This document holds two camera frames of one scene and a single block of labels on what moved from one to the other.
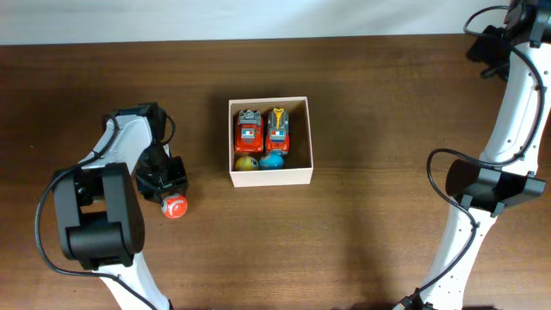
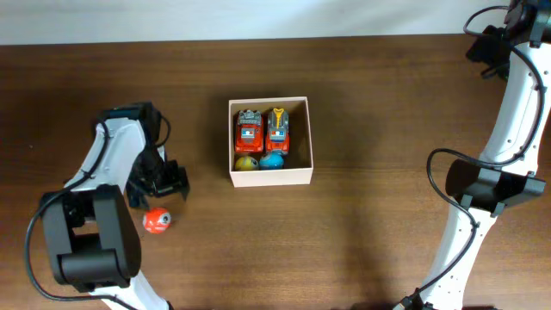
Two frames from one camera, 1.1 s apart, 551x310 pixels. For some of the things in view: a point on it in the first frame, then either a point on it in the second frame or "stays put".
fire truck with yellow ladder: x=277 y=134 stays put
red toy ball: x=174 y=206 to x=156 y=220
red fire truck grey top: x=249 y=131 stays put
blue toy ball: x=272 y=160 stays put
